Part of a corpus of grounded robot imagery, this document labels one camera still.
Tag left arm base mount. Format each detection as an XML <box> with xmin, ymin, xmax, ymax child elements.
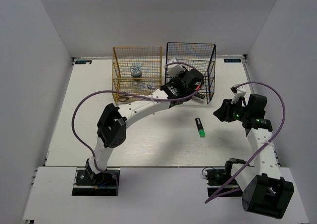
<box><xmin>71</xmin><ymin>168</ymin><xmax>118</xmax><ymax>197</ymax></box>

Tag round blue white tape tin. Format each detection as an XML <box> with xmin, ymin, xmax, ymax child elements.
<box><xmin>130</xmin><ymin>65</ymin><xmax>142</xmax><ymax>79</ymax></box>

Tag left blue table label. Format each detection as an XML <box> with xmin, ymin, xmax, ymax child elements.
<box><xmin>75</xmin><ymin>60</ymin><xmax>92</xmax><ymax>64</ymax></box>

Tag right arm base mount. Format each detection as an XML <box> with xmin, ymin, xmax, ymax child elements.
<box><xmin>202</xmin><ymin>167</ymin><xmax>240</xmax><ymax>197</ymax></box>

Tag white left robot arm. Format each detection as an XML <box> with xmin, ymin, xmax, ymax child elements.
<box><xmin>86</xmin><ymin>69</ymin><xmax>204</xmax><ymax>184</ymax></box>

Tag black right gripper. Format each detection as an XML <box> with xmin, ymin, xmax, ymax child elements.
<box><xmin>213</xmin><ymin>97</ymin><xmax>250</xmax><ymax>122</ymax></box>

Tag gold wire mesh basket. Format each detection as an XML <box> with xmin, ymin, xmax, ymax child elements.
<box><xmin>112</xmin><ymin>46</ymin><xmax>162</xmax><ymax>96</ymax></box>

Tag green black highlighter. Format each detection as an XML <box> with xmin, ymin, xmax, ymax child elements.
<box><xmin>195</xmin><ymin>117</ymin><xmax>206</xmax><ymax>138</ymax></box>

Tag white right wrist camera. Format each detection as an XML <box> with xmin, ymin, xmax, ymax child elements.
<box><xmin>230</xmin><ymin>85</ymin><xmax>246</xmax><ymax>104</ymax></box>

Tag pink black highlighter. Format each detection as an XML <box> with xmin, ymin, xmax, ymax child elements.
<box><xmin>195</xmin><ymin>93</ymin><xmax>205</xmax><ymax>99</ymax></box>

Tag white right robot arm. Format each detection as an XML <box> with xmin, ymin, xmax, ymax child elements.
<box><xmin>213</xmin><ymin>94</ymin><xmax>294</xmax><ymax>219</ymax></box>

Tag black handled scissors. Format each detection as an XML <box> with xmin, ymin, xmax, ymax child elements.
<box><xmin>118</xmin><ymin>95</ymin><xmax>130</xmax><ymax>102</ymax></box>

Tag black wire mesh basket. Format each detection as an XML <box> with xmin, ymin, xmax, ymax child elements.
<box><xmin>165</xmin><ymin>42</ymin><xmax>216</xmax><ymax>104</ymax></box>

